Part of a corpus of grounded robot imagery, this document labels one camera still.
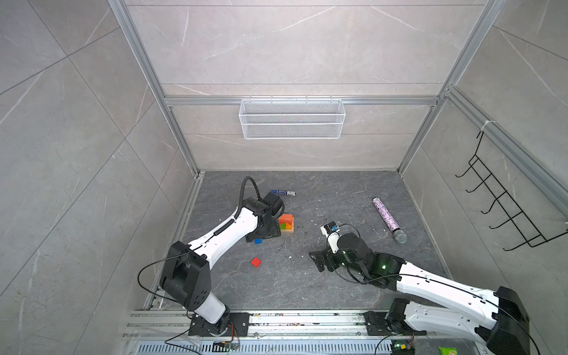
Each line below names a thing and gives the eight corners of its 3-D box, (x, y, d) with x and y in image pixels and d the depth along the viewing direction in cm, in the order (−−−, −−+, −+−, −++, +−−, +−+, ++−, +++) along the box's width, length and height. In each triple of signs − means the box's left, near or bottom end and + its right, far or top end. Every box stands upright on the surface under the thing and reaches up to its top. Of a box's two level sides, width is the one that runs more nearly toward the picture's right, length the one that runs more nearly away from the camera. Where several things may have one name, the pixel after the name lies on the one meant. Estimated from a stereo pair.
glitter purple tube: (396, 245, 95) (400, 240, 92) (370, 202, 109) (373, 197, 106) (405, 242, 95) (409, 238, 92) (378, 200, 110) (380, 196, 107)
